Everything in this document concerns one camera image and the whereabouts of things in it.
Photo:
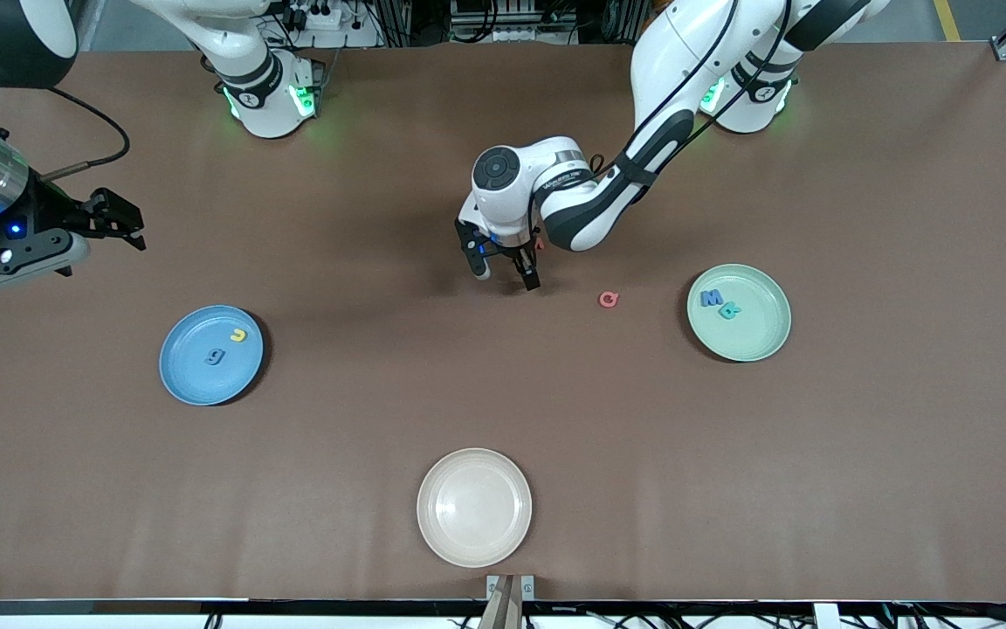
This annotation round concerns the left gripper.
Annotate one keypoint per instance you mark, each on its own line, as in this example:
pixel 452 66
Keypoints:
pixel 521 258

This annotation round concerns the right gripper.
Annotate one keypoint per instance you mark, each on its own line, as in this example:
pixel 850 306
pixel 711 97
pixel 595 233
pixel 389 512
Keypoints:
pixel 51 212

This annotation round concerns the blue foam letter W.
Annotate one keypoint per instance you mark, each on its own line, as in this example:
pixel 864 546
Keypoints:
pixel 712 298

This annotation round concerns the teal foam letter R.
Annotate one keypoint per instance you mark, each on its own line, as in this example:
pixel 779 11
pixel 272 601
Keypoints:
pixel 731 309

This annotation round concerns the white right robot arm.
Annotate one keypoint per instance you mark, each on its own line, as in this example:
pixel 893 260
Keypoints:
pixel 263 105

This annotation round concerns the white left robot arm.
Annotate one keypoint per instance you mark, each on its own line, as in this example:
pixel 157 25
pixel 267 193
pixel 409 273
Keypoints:
pixel 704 52

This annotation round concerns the red foam letter Q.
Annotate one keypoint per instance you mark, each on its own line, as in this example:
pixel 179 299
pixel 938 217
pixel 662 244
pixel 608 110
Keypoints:
pixel 603 301

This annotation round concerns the blue plate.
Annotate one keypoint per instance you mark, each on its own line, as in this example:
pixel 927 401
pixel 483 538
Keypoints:
pixel 197 376

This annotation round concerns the green plate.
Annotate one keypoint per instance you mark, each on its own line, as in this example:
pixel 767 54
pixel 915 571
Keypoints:
pixel 752 336

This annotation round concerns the metal equipment rack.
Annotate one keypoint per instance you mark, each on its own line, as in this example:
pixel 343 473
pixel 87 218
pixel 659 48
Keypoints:
pixel 512 17

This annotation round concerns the beige plate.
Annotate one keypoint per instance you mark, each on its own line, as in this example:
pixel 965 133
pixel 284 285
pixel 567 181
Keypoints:
pixel 474 508

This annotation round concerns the white power strip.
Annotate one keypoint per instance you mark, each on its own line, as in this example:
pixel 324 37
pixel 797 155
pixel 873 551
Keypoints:
pixel 318 13

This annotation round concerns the metal table edge bracket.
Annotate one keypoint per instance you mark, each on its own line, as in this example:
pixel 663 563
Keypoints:
pixel 510 587

